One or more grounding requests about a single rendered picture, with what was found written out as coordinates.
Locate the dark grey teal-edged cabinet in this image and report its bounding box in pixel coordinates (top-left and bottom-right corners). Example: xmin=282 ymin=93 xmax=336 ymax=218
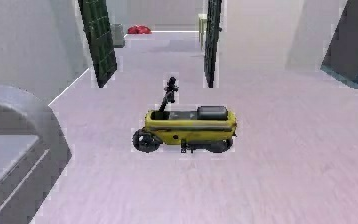
xmin=320 ymin=0 xmax=358 ymax=90

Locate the pale green table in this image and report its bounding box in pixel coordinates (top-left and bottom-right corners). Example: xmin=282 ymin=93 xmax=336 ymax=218
xmin=197 ymin=13 xmax=208 ymax=51

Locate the grey bin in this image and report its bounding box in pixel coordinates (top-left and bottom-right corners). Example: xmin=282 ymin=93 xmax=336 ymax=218
xmin=110 ymin=23 xmax=126 ymax=49

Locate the grey curved sofa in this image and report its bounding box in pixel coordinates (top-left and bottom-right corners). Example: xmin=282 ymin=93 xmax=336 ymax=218
xmin=0 ymin=84 xmax=73 ymax=224

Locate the yellow toy scooter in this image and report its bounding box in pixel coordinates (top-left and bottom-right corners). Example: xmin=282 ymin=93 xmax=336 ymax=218
xmin=131 ymin=76 xmax=238 ymax=154

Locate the red cloth heap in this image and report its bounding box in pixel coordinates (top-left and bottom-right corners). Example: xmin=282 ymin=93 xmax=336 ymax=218
xmin=127 ymin=24 xmax=153 ymax=35

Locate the dark green panelled door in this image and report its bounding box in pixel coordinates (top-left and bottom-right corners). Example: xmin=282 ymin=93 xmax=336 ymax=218
xmin=77 ymin=0 xmax=118 ymax=89
xmin=203 ymin=0 xmax=223 ymax=89

